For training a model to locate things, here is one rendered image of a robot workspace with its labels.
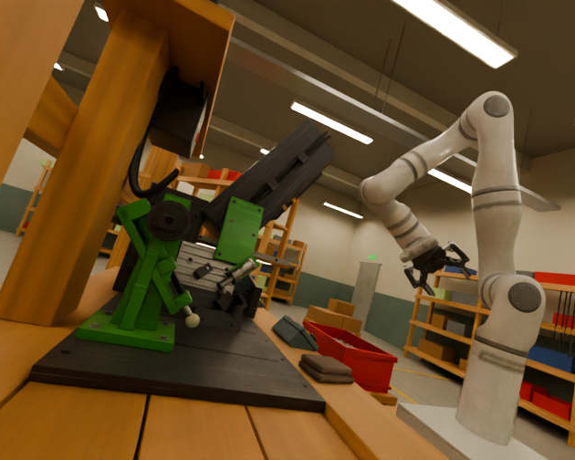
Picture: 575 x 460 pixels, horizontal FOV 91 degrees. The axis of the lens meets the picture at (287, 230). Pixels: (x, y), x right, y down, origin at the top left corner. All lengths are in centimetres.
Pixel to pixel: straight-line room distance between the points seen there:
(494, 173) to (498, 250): 17
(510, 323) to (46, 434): 74
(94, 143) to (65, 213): 14
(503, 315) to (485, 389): 15
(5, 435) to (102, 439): 8
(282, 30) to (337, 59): 92
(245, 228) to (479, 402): 70
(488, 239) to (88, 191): 84
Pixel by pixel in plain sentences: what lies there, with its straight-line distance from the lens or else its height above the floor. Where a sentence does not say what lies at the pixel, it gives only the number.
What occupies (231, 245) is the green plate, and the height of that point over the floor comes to 112.
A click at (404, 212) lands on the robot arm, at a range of 73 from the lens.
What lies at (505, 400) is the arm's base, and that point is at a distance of 76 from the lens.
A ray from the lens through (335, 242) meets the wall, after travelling 1111.
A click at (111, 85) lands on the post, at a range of 70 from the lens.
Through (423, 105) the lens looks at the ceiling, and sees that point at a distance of 576.
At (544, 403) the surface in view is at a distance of 578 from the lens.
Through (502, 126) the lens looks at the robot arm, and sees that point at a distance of 82.
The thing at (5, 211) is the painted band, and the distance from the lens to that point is 1107.
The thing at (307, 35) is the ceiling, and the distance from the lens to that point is 512.
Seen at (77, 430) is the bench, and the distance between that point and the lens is 41.
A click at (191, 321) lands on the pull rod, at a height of 95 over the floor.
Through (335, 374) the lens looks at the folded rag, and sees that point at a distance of 67.
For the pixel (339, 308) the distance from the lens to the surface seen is 752.
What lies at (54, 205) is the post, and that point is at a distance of 66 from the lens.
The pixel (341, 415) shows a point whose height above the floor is 90.
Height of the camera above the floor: 109
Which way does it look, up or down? 8 degrees up
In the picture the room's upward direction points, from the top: 16 degrees clockwise
